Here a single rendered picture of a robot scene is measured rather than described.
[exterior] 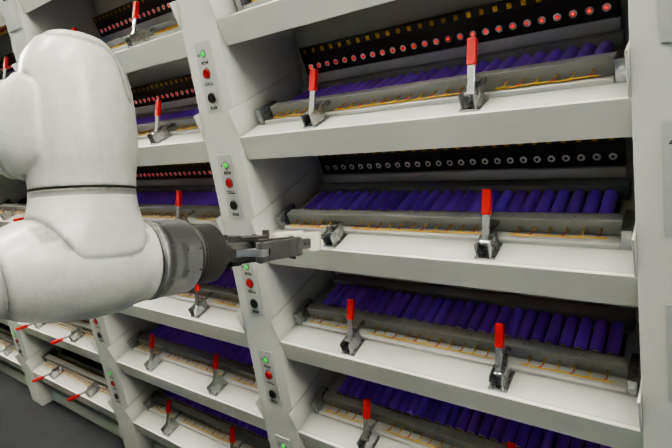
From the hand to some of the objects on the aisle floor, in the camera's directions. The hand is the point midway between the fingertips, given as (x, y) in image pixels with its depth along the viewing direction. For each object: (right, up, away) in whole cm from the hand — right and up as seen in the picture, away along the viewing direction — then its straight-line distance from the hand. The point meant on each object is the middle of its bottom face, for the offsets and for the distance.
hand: (296, 241), depth 77 cm
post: (+6, -72, +42) cm, 84 cm away
